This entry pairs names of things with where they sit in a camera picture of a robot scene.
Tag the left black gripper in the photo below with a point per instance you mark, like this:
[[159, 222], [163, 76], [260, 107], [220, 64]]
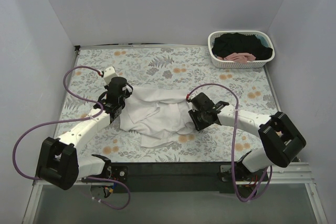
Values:
[[127, 91]]

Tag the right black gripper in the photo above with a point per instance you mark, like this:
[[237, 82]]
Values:
[[196, 118]]

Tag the white t shirt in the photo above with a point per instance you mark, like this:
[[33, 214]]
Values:
[[160, 116]]

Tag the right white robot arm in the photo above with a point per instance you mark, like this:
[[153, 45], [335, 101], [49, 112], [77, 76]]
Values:
[[280, 138]]

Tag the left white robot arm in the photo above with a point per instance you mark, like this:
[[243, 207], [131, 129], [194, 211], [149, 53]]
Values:
[[58, 161]]

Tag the floral table mat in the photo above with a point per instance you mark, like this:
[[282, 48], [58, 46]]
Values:
[[183, 68]]

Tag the white plastic laundry basket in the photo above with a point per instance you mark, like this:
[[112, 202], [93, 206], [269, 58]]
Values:
[[231, 64]]

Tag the pink garment in basket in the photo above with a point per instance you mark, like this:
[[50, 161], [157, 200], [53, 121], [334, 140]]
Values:
[[243, 58]]

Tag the black garment in basket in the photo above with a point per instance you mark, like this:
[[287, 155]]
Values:
[[229, 43]]

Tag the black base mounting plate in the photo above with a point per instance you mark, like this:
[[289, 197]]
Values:
[[171, 177]]

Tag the blue garment in basket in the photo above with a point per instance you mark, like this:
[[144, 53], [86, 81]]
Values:
[[263, 41]]

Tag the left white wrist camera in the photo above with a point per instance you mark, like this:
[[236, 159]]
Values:
[[108, 74]]

